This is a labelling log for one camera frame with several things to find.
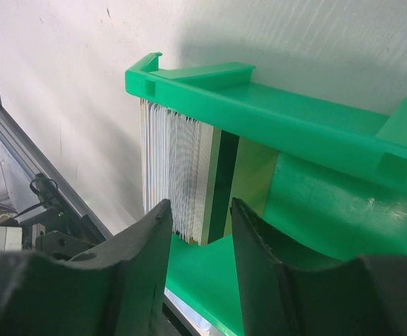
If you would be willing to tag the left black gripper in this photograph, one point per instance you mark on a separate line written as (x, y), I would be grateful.
(50, 226)

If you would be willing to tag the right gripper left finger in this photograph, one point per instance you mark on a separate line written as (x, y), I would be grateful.
(115, 288)

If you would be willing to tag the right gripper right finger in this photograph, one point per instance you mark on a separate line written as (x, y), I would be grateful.
(286, 288)

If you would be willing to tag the green plastic bin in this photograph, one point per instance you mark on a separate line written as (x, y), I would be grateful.
(339, 185)

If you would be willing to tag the stack of white cards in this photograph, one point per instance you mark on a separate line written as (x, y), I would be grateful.
(179, 158)

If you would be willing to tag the aluminium front rail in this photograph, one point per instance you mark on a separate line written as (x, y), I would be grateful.
(33, 162)

